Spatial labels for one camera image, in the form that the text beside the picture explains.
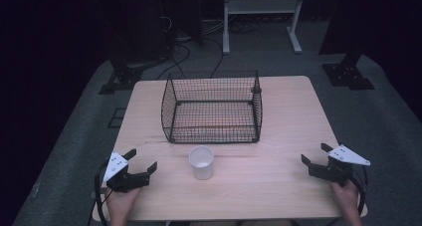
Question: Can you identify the black stand base plate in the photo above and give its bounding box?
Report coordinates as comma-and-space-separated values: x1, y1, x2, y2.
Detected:
321, 50, 376, 92
98, 57, 145, 96

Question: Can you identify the white metal stand frame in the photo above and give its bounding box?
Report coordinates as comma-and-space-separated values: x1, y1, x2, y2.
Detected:
222, 0, 308, 56

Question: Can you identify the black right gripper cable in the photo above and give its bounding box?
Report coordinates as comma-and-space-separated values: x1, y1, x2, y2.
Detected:
350, 165, 370, 217

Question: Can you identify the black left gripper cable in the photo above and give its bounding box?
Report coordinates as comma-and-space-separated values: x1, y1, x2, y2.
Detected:
87, 159, 113, 226

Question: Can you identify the black wire mesh basket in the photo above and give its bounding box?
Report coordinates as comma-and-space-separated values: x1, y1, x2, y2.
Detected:
160, 70, 264, 144

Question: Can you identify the black floor cable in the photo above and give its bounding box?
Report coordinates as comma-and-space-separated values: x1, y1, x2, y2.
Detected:
202, 36, 225, 80
154, 41, 192, 82

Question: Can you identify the translucent white plastic cup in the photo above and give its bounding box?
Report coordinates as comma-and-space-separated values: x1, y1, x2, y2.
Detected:
188, 144, 215, 181

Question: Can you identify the person's left hand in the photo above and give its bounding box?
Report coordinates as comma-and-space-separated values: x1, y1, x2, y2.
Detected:
105, 185, 141, 217

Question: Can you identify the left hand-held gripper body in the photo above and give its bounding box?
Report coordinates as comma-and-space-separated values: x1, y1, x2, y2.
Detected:
103, 151, 151, 194

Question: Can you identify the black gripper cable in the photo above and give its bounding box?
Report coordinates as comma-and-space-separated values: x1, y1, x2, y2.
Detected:
350, 165, 370, 217
87, 159, 113, 226

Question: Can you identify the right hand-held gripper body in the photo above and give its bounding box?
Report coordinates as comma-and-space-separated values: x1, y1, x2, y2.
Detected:
308, 143, 372, 188

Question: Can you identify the person's right hand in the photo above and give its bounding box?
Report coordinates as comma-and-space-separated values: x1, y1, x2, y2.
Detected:
329, 178, 360, 214

